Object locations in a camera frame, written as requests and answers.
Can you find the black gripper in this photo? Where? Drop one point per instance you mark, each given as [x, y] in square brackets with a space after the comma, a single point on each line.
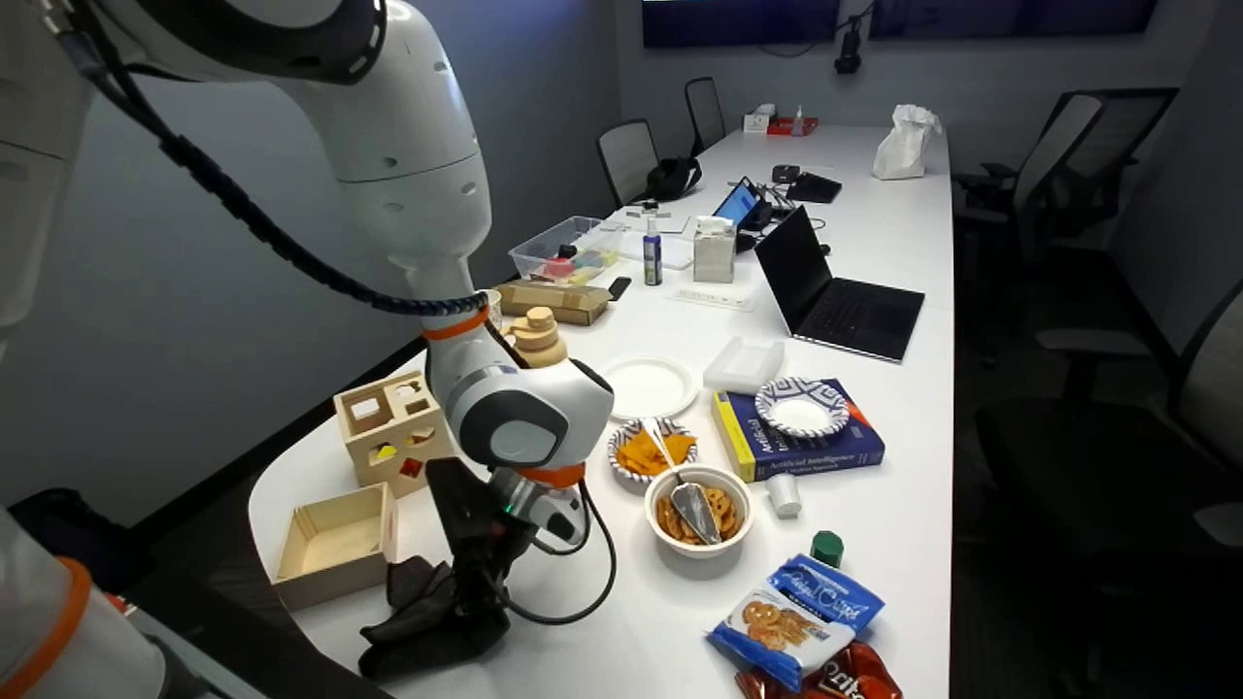
[464, 505]

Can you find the black towel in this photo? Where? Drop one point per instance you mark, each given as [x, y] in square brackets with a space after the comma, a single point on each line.
[429, 626]

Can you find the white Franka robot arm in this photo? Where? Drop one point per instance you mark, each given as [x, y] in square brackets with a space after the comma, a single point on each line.
[391, 141]

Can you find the open empty wooden box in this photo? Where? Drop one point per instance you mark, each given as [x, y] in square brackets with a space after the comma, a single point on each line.
[334, 544]

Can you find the wooden shape sorter box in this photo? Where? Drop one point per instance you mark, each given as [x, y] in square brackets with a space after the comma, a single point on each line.
[391, 433]

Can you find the paper bowl of orange snacks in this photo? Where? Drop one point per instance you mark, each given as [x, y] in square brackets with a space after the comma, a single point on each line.
[649, 452]

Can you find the metal scoop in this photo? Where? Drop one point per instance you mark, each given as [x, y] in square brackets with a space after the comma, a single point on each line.
[694, 505]

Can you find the white bowl with snacks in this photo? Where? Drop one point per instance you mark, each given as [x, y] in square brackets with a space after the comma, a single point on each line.
[700, 509]

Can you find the white paper plate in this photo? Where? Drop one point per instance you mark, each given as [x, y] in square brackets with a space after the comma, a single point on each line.
[649, 390]

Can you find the brown cardboard box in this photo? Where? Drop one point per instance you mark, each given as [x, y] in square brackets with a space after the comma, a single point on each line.
[555, 301]

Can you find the small white jar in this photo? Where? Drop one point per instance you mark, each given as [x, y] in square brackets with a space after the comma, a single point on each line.
[781, 497]

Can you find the black phone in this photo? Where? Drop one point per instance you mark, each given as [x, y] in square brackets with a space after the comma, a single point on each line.
[620, 288]

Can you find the blue snack bag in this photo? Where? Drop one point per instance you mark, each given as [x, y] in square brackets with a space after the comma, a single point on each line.
[796, 619]

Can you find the clear plastic bin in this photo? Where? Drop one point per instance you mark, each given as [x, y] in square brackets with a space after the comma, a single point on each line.
[562, 245]

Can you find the white foam container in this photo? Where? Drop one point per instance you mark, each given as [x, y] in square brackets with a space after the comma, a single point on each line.
[742, 362]

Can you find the green bottle cap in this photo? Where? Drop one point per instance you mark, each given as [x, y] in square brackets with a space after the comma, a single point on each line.
[827, 548]

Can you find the blue and yellow book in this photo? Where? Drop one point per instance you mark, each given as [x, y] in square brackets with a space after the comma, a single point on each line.
[811, 452]

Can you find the small clear bottle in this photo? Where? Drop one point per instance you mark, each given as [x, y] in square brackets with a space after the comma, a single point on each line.
[655, 255]

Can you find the red chip bag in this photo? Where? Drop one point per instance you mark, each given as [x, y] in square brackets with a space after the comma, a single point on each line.
[840, 676]

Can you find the black office chair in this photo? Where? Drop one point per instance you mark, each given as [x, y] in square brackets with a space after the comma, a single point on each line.
[704, 110]
[1138, 442]
[628, 156]
[1068, 156]

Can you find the black bag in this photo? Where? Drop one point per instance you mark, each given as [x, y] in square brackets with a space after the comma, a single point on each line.
[673, 178]

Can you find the open laptop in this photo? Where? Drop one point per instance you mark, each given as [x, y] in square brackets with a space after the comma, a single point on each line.
[827, 295]

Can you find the tablet with blue screen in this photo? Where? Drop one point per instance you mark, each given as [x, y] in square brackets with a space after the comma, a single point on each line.
[741, 205]

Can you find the small white box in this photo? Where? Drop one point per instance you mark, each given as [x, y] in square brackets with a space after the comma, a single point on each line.
[757, 123]

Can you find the red flat pack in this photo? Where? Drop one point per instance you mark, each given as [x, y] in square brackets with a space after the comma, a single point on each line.
[794, 127]

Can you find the white plastic bag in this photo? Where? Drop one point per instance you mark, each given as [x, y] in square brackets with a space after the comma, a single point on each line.
[905, 141]

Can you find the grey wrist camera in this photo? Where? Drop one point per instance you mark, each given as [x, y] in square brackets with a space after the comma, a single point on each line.
[537, 505]

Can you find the wall monitor with blue bar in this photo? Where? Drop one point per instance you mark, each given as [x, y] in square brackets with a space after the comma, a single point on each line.
[741, 20]

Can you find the black conference camera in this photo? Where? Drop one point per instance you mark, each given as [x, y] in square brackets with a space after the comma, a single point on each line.
[853, 40]

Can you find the wide wall monitor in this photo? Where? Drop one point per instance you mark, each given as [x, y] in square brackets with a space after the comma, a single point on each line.
[1010, 17]

